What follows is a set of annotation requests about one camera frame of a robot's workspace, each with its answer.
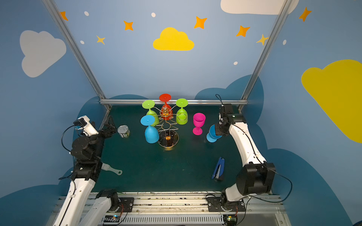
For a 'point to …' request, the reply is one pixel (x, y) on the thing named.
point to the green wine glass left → (150, 104)
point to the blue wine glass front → (211, 136)
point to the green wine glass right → (182, 115)
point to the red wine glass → (167, 113)
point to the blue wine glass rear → (152, 134)
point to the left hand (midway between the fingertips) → (101, 118)
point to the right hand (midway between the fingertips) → (224, 129)
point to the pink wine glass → (199, 120)
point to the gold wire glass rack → (168, 137)
